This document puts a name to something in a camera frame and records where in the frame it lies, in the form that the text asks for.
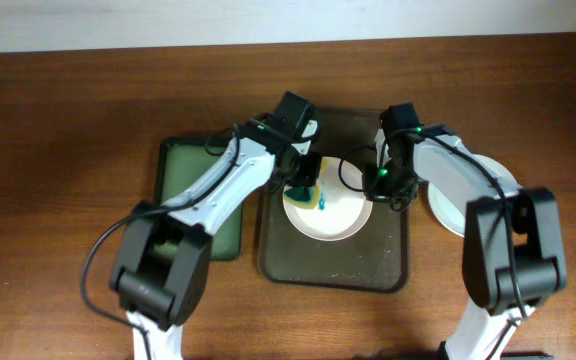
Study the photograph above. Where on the pale blue white plate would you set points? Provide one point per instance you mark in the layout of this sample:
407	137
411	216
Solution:
446	213

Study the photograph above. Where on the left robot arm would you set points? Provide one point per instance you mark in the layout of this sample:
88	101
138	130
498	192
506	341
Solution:
161	269

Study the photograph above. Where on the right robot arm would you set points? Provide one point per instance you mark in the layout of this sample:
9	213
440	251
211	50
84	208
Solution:
513	256

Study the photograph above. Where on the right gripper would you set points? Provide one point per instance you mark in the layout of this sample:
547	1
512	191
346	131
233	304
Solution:
376	192

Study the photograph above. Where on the green yellow sponge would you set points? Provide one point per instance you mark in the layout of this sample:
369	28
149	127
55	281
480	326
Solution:
302	197

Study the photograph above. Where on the large brown serving tray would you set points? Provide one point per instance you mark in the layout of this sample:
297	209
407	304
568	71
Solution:
376	259

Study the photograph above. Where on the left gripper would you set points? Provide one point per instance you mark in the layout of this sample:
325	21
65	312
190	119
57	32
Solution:
312	173

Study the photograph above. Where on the small green water tray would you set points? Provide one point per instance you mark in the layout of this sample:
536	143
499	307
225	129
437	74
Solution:
181	162

